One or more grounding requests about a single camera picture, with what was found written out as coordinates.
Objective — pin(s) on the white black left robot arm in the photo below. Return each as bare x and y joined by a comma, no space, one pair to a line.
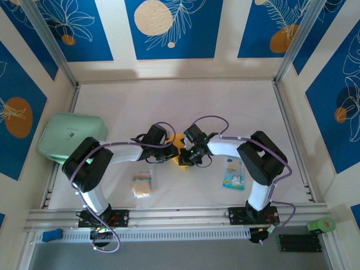
126,152

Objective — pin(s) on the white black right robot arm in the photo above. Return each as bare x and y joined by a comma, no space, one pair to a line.
222,146

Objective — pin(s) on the blue white wipes packet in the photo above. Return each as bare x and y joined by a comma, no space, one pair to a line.
234,175

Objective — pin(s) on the mint green zip pouch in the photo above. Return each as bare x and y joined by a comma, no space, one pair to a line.
62,132

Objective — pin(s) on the black ribbed rack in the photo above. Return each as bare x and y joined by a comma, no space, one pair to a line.
299,243

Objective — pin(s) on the blue bone-shaped sponge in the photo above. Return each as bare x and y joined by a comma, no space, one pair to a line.
52,235

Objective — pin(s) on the green bottle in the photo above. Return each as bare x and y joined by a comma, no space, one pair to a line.
322,225

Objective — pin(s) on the aluminium table edge rail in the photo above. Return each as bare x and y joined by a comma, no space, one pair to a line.
180,215

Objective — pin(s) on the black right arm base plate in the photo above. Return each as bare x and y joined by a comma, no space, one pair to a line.
236,216

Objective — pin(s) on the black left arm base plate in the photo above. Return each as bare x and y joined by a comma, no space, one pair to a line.
122,218

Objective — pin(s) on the aluminium side rail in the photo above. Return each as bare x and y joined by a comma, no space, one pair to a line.
285,112
50,182

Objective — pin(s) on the aluminium frame post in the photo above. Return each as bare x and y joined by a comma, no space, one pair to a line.
53,47
298,42

